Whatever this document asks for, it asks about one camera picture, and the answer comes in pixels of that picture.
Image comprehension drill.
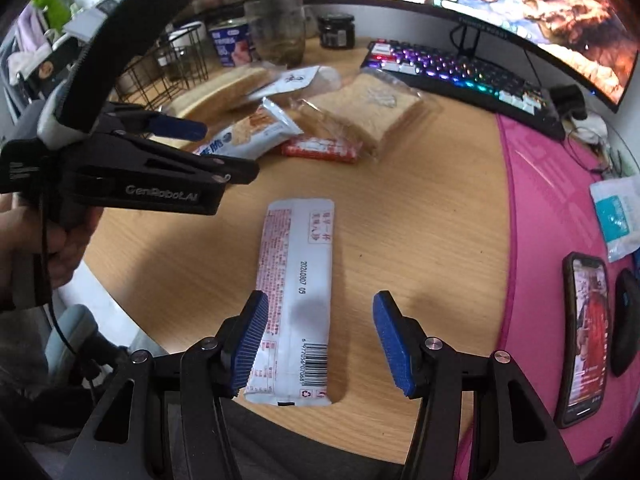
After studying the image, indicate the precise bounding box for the red white lighter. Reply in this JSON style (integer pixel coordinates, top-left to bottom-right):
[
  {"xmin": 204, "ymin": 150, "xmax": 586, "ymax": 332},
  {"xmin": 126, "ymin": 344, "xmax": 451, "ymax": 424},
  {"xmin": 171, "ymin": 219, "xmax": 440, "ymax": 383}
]
[{"xmin": 277, "ymin": 136, "xmax": 361, "ymax": 164}]

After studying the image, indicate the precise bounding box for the long white snack wrapper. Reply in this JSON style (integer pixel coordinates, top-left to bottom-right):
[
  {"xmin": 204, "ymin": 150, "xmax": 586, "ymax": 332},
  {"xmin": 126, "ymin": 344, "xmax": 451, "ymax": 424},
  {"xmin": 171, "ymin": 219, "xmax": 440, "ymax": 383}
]
[{"xmin": 244, "ymin": 198, "xmax": 335, "ymax": 406}]

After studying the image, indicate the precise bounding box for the small white round packet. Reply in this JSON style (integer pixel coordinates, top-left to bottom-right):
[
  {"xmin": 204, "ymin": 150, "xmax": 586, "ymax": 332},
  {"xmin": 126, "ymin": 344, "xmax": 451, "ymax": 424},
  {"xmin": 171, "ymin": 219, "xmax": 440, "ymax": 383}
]
[{"xmin": 246, "ymin": 65, "xmax": 342, "ymax": 102}]

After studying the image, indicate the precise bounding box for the white lid glass jar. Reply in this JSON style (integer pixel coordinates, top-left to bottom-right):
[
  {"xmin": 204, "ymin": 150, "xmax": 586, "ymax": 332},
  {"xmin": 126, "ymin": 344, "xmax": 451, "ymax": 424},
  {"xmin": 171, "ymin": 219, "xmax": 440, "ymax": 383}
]
[{"xmin": 168, "ymin": 21, "xmax": 206, "ymax": 77}]

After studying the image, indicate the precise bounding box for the black wire basket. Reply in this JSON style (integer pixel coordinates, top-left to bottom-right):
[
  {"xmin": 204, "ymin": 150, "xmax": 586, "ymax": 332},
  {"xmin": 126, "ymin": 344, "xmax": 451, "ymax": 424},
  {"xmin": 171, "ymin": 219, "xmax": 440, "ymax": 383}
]
[{"xmin": 111, "ymin": 29, "xmax": 208, "ymax": 110}]

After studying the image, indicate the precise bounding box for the teal white tissue packet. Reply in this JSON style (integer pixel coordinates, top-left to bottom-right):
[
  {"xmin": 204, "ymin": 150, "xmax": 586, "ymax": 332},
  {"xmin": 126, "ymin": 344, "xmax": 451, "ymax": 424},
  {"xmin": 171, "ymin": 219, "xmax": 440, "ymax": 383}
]
[{"xmin": 589, "ymin": 174, "xmax": 640, "ymax": 262}]

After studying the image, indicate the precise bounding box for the black computer mouse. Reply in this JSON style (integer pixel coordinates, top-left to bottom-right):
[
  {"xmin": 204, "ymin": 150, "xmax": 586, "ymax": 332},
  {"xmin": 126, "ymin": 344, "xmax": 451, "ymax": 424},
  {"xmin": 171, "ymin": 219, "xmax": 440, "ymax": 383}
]
[{"xmin": 611, "ymin": 269, "xmax": 640, "ymax": 377}]

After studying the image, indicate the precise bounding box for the small black jar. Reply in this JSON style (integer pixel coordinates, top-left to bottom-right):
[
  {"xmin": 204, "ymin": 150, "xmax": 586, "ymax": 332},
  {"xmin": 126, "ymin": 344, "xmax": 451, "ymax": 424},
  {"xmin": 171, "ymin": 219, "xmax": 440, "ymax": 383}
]
[{"xmin": 317, "ymin": 13, "xmax": 356, "ymax": 50}]

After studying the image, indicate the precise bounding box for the pink desk mat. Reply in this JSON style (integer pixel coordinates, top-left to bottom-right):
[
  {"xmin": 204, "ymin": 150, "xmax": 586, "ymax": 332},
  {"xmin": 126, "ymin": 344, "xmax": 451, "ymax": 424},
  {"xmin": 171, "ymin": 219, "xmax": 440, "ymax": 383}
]
[{"xmin": 497, "ymin": 115, "xmax": 639, "ymax": 465}]

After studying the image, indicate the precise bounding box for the RGB mechanical keyboard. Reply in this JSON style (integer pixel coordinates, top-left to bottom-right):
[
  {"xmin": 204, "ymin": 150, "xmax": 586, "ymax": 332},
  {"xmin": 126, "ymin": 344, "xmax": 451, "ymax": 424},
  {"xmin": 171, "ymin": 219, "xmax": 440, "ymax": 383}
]
[{"xmin": 361, "ymin": 40, "xmax": 565, "ymax": 142}]

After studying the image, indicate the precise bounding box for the cracker packet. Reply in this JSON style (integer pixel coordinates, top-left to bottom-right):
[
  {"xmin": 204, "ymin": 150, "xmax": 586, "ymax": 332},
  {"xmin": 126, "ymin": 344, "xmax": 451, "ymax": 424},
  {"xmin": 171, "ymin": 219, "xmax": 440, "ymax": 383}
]
[{"xmin": 194, "ymin": 98, "xmax": 304, "ymax": 160}]

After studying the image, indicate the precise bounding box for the bagged bread slice with desiccant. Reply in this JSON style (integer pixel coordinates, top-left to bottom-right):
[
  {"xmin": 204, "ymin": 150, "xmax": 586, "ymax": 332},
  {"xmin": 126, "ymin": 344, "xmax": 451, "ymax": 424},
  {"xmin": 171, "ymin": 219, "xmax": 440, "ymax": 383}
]
[{"xmin": 294, "ymin": 68, "xmax": 439, "ymax": 158}]

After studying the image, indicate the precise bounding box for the blue luncheon meat can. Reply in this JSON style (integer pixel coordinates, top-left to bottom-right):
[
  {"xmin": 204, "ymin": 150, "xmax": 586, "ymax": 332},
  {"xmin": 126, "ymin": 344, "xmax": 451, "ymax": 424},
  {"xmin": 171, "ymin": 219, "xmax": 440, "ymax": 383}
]
[{"xmin": 208, "ymin": 18, "xmax": 258, "ymax": 67}]

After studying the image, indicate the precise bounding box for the clear glass tea jar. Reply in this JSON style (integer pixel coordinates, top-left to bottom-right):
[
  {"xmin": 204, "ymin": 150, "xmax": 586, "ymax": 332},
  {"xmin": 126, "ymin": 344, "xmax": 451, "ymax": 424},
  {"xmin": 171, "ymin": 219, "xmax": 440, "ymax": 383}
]
[{"xmin": 244, "ymin": 0, "xmax": 306, "ymax": 68}]

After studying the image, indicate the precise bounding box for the person's left hand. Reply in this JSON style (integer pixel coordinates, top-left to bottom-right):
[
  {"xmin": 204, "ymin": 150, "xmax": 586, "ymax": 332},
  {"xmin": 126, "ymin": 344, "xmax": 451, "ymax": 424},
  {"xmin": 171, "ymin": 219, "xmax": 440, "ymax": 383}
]
[{"xmin": 1, "ymin": 194, "xmax": 104, "ymax": 307}]

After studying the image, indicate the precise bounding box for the smartphone on mat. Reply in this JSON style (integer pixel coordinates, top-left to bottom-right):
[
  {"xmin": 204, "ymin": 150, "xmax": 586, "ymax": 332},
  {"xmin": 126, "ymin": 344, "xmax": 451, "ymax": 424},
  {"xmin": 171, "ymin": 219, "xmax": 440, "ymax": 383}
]
[{"xmin": 554, "ymin": 252, "xmax": 610, "ymax": 428}]

